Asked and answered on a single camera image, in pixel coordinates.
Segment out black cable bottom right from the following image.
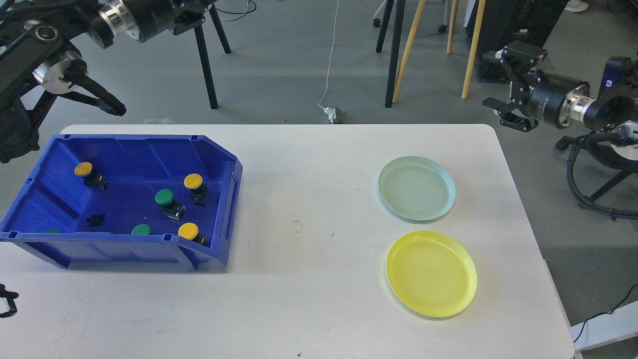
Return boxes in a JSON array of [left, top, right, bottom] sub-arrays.
[[573, 284, 638, 344]]

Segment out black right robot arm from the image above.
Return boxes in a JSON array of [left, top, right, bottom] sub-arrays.
[[482, 40, 638, 220]]

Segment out small black part in bin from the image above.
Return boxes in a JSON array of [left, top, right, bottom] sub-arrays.
[[86, 213, 106, 227]]

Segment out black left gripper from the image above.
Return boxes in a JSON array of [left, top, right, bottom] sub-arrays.
[[145, 0, 215, 41]]

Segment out green button with black base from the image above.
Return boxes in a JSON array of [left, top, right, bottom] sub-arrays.
[[154, 188, 185, 220]]

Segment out wooden leg right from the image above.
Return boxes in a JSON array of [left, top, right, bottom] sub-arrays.
[[446, 0, 486, 99]]

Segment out light green plate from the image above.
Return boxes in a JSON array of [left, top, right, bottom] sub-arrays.
[[377, 156, 457, 222]]

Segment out black computer tower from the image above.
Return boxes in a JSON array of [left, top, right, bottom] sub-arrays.
[[476, 0, 567, 83]]

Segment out white power adapter on floor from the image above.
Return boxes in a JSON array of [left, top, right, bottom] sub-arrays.
[[323, 106, 348, 125]]

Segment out blue plastic storage bin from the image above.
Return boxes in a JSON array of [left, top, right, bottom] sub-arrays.
[[1, 134, 242, 271]]

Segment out green button front middle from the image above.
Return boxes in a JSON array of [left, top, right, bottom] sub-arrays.
[[131, 223, 152, 235]]

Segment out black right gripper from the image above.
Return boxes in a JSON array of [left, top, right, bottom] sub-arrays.
[[481, 41, 574, 133]]

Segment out black stand legs centre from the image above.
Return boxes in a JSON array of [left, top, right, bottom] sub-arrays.
[[375, 0, 406, 108]]

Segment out black clamp at left edge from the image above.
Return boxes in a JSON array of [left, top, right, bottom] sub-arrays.
[[0, 283, 19, 318]]

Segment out yellow button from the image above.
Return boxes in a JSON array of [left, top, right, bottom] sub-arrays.
[[183, 173, 209, 206], [74, 162, 109, 191], [177, 222, 207, 246]]

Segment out wooden leg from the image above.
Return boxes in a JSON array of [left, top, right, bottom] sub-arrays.
[[390, 0, 426, 105], [446, 0, 486, 99]]

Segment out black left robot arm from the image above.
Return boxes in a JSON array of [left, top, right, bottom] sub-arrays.
[[0, 0, 231, 164]]

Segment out black tripod legs left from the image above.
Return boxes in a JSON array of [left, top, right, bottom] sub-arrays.
[[194, 0, 232, 110]]

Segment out white cable on floor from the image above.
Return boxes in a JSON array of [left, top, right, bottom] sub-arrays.
[[318, 0, 340, 111]]

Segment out yellow plate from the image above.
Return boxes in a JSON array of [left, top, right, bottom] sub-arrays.
[[386, 230, 478, 318]]

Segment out white beam bottom right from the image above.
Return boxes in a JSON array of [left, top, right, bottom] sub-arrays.
[[570, 302, 638, 352]]

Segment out black cables on floor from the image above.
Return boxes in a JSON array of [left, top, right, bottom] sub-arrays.
[[212, 0, 257, 22]]

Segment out white shoe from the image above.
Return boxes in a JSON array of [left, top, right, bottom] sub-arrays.
[[565, 0, 589, 13]]

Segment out wooden leg left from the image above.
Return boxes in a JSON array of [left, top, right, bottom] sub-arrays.
[[390, 0, 426, 105]]

